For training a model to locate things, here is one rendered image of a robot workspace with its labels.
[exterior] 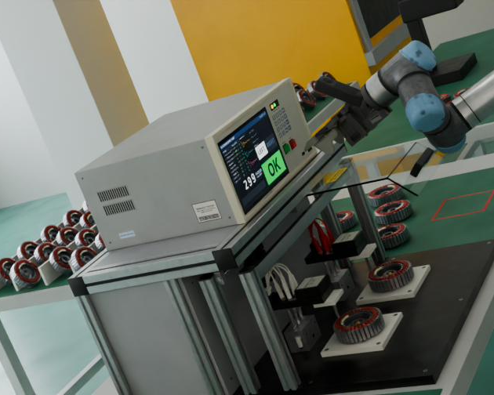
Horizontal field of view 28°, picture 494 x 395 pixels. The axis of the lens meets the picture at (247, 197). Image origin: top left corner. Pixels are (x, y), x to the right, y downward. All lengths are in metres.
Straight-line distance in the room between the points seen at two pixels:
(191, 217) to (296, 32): 3.78
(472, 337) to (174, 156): 0.74
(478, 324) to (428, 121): 0.45
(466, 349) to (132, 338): 0.73
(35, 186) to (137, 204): 7.62
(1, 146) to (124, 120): 3.77
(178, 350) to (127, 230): 0.30
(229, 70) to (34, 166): 3.99
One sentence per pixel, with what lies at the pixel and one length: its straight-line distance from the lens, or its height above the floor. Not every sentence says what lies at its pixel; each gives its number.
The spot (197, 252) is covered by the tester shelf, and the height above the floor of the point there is 1.12.
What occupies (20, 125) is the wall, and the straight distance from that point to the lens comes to 9.66.
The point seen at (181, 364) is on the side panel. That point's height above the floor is 0.86.
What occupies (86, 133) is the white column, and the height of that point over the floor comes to 0.89.
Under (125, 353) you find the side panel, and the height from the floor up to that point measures 0.91.
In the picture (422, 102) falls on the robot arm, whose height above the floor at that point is 1.24.
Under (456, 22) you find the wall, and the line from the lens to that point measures 7.53.
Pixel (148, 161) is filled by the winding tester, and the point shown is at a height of 1.30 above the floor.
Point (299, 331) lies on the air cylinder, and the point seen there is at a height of 0.82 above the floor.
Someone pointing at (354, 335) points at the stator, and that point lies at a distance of 2.18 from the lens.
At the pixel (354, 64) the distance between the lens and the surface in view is 5.80.
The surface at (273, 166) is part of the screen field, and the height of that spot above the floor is 1.17.
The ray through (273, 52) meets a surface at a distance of 5.97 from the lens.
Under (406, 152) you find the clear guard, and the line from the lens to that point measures 2.40.
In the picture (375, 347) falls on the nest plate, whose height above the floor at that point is 0.78.
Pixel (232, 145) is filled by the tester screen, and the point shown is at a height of 1.27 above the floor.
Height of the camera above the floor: 1.69
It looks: 14 degrees down
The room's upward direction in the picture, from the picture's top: 21 degrees counter-clockwise
